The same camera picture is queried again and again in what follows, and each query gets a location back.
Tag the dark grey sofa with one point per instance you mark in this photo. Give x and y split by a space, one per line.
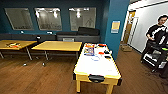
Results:
78 35

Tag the red black striker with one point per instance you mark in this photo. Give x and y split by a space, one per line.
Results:
102 45

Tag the black paddle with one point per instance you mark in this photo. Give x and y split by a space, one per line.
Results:
106 52
107 57

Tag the yellow air hockey table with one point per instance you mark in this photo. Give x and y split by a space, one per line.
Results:
96 68

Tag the yellow wooden table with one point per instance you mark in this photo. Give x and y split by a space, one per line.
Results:
58 46
15 44

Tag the interior glass window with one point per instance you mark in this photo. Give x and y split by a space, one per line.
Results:
19 19
82 19
48 19

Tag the brown cardboard box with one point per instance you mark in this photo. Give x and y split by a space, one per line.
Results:
126 48

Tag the person in black shirt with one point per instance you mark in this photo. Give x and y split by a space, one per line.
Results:
154 33

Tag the small green object on cart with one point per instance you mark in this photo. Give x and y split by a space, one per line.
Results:
164 48

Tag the yellow wall notice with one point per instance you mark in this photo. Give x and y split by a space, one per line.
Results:
115 26

